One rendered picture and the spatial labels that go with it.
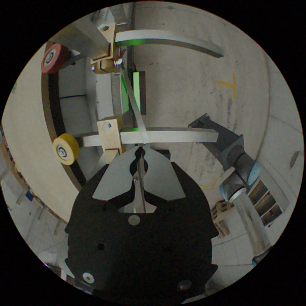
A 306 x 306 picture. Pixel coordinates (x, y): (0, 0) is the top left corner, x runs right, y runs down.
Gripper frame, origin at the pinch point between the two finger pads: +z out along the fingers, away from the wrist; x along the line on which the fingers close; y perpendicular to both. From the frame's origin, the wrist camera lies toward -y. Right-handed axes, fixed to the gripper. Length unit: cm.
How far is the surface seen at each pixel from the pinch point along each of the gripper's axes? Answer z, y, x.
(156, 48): 96, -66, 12
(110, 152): 8.1, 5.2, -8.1
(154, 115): 96, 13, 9
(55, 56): 5.2, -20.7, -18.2
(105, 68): 9.6, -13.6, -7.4
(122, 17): 19.9, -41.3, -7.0
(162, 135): 10.5, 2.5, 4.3
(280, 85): 63, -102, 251
